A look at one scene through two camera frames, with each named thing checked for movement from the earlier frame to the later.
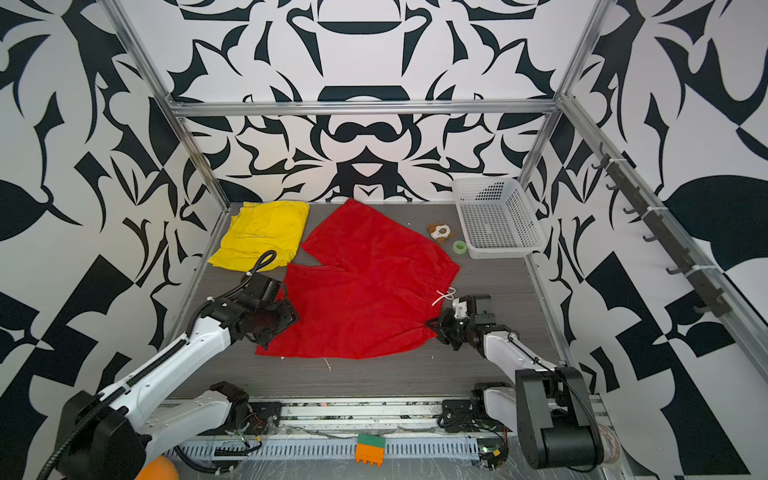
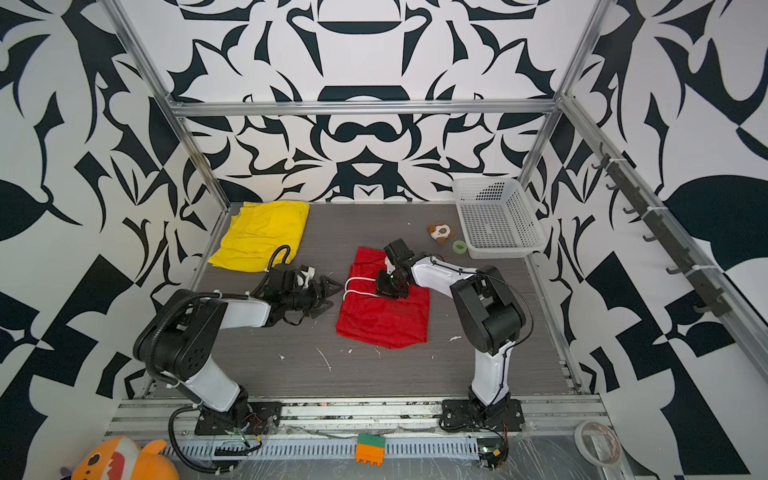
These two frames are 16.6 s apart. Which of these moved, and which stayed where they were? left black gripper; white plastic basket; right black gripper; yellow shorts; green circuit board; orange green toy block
Moved: right black gripper; left black gripper
Stayed: yellow shorts; green circuit board; orange green toy block; white plastic basket
